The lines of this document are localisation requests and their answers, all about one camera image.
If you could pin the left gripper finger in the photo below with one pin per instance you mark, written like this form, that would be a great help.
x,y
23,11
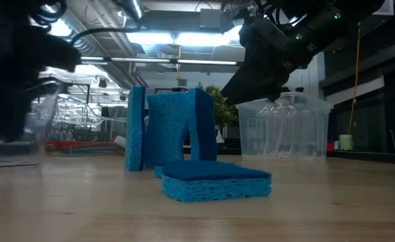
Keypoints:
x,y
9,107

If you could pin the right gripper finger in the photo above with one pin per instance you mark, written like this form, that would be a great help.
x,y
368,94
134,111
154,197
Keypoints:
x,y
254,85
279,94

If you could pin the small clear dropper bottle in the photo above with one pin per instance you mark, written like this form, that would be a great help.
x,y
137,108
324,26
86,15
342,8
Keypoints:
x,y
285,89

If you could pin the clear soap pump bottle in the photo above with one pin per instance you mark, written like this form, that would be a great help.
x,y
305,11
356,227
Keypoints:
x,y
300,89
268,134

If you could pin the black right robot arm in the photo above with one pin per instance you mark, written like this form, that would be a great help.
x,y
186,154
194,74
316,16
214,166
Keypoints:
x,y
345,13

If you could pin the small potted green plant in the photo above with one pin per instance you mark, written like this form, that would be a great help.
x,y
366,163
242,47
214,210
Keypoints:
x,y
222,107

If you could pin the horizontal metal crossbar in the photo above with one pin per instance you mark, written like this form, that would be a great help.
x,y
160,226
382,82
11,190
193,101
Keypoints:
x,y
201,62

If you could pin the small red object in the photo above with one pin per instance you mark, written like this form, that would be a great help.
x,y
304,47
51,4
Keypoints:
x,y
330,146

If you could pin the pale green cup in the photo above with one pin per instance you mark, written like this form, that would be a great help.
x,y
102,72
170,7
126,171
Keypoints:
x,y
346,142

